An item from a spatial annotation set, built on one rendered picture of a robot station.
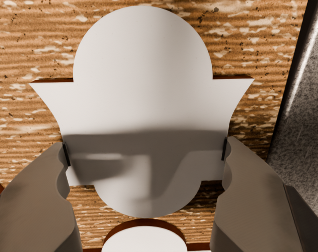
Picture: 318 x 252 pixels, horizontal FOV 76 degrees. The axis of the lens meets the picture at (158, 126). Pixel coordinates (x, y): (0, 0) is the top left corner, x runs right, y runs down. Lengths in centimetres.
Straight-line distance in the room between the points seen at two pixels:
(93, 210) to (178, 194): 7
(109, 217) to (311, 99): 19
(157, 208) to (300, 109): 14
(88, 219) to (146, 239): 5
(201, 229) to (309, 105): 14
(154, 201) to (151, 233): 4
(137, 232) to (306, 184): 16
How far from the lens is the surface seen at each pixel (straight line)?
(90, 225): 20
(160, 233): 19
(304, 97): 19
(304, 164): 23
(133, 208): 17
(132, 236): 19
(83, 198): 18
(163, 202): 16
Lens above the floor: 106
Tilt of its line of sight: 64 degrees down
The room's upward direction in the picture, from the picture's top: 174 degrees clockwise
